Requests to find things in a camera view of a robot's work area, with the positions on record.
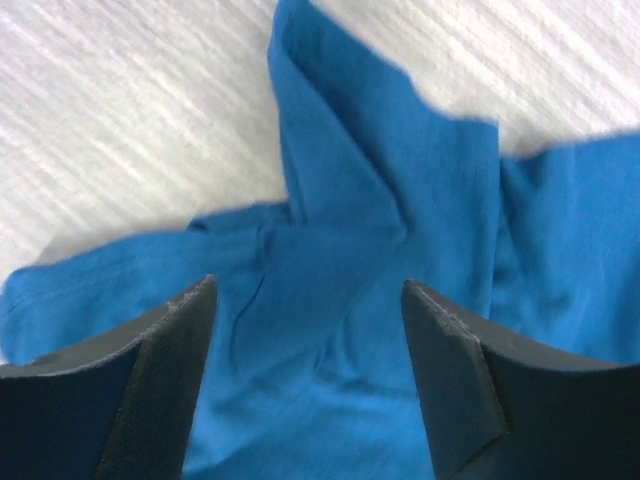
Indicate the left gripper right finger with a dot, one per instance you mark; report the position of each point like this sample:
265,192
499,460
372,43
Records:
498,405

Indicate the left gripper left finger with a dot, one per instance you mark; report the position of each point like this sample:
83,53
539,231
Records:
117,406

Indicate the blue t shirt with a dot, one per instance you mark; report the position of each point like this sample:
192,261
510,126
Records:
309,375

